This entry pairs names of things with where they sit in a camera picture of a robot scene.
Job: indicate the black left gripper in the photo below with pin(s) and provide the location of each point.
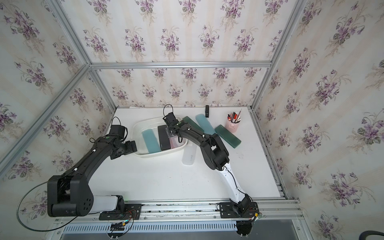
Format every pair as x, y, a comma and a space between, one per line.
129, 149

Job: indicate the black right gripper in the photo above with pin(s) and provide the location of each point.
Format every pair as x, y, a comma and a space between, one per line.
167, 132

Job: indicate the pink pencil case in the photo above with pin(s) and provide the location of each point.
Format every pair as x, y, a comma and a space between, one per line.
173, 143

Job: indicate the black pencil case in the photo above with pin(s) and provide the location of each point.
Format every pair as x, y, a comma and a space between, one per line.
164, 139

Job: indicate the teal pencil case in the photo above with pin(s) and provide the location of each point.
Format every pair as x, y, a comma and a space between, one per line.
151, 141

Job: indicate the white plastic storage box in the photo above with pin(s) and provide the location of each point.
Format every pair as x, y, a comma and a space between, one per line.
141, 146

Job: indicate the clear frosted pencil case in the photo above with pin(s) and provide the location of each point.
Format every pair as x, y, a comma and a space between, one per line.
189, 154
181, 142

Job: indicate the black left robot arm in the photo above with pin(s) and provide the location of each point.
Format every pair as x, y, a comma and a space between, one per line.
70, 195

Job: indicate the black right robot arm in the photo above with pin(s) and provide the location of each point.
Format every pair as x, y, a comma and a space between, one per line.
216, 157

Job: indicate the dark green pencil case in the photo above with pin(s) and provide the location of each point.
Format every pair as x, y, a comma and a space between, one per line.
226, 135
192, 123

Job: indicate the light blue pencil case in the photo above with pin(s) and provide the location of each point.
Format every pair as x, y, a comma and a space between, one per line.
205, 124

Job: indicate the small black device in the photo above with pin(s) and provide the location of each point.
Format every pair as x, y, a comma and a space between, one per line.
207, 111

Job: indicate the pink pen cup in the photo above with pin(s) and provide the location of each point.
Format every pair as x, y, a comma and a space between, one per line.
233, 121

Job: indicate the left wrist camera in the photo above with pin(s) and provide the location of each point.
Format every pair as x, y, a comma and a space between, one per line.
118, 131

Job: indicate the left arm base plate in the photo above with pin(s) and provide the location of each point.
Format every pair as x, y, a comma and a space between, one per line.
129, 211

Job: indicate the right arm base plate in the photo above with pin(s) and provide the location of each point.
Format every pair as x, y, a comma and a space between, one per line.
230, 210

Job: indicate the aluminium rail frame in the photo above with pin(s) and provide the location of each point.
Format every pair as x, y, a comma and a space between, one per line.
180, 217

